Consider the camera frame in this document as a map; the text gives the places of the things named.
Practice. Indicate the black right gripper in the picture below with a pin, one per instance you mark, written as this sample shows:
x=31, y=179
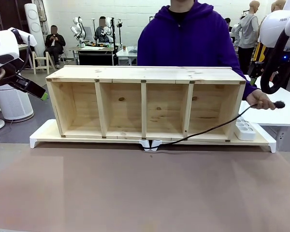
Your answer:
x=287, y=61

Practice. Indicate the person's left hand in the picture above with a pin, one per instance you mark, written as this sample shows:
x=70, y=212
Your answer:
x=259, y=99

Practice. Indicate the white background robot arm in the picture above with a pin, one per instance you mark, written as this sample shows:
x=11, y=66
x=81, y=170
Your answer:
x=77, y=30
x=110, y=26

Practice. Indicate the mannequin in yellow jacket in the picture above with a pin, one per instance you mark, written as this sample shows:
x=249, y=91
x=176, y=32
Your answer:
x=259, y=52

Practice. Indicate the person's left forearm purple sleeve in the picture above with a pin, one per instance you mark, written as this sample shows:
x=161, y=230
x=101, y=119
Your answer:
x=249, y=83

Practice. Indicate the mannequin in grey hoodie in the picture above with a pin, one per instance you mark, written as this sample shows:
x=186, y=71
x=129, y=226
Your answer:
x=249, y=33

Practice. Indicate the white wood-topped riser stand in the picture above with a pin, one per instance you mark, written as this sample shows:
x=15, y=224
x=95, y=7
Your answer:
x=232, y=142
x=87, y=140

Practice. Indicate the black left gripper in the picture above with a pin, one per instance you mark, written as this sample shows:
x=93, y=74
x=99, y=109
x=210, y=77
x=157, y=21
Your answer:
x=7, y=72

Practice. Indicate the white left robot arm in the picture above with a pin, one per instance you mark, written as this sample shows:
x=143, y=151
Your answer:
x=3, y=49

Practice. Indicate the white power strip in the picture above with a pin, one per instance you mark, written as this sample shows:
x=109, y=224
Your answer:
x=244, y=130

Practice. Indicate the white cylindrical air purifier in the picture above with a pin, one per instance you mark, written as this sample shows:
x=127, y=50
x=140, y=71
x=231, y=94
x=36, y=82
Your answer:
x=13, y=104

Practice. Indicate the tall white tower fan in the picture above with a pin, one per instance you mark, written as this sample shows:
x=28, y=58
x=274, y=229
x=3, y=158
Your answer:
x=33, y=26

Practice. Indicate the wooden four-compartment shelf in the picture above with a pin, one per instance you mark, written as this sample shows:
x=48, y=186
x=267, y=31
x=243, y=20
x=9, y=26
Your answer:
x=145, y=101

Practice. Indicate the white side table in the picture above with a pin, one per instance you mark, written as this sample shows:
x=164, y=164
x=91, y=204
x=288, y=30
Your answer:
x=275, y=108

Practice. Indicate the person in purple hoodie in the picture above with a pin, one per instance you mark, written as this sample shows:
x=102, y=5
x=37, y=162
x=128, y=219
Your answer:
x=186, y=38

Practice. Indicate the grey background work table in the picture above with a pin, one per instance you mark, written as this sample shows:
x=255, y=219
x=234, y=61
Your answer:
x=94, y=54

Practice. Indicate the white background table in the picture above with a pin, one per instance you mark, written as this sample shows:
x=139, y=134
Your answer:
x=128, y=54

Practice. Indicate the wooden step stool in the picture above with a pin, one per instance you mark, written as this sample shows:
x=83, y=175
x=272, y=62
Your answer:
x=42, y=64

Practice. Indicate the seated person in black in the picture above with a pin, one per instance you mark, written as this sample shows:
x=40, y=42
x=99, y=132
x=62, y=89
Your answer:
x=54, y=43

